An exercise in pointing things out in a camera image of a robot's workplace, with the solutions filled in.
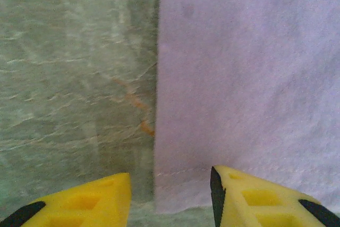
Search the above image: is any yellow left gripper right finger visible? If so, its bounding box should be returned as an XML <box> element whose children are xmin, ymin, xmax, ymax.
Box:
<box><xmin>210</xmin><ymin>165</ymin><xmax>340</xmax><ymax>227</ymax></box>

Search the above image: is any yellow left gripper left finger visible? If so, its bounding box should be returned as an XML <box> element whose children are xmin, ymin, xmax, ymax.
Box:
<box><xmin>0</xmin><ymin>172</ymin><xmax>133</xmax><ymax>227</ymax></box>

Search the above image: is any purple t-shirt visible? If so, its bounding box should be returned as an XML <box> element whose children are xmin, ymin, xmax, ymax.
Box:
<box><xmin>152</xmin><ymin>0</ymin><xmax>340</xmax><ymax>214</ymax></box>

